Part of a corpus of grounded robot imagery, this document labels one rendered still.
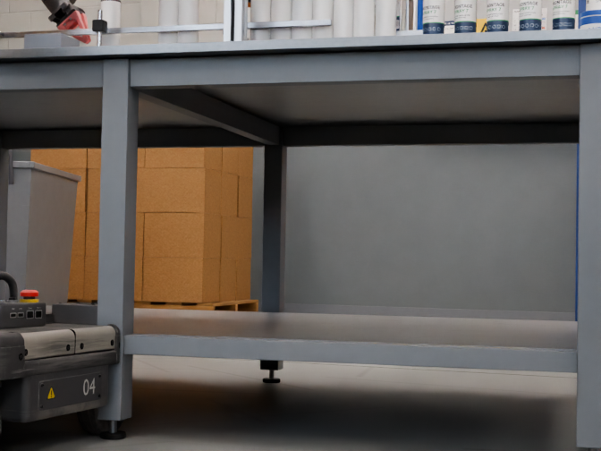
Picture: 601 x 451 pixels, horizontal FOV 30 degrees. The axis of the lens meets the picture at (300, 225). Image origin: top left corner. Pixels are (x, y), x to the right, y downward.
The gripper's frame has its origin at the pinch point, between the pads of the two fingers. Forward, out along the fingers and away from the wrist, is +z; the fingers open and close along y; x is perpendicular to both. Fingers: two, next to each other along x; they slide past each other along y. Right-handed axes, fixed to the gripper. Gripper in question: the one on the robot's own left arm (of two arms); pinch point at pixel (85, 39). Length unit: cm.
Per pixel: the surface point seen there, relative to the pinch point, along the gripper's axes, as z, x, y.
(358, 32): 48, -54, -3
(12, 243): -39, 128, 179
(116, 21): 2.7, -9.7, -1.2
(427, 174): 15, -10, 456
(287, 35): 36, -41, -2
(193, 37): 20.3, -22.6, -2.0
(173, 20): 13.0, -21.2, -1.4
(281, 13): 31, -43, -3
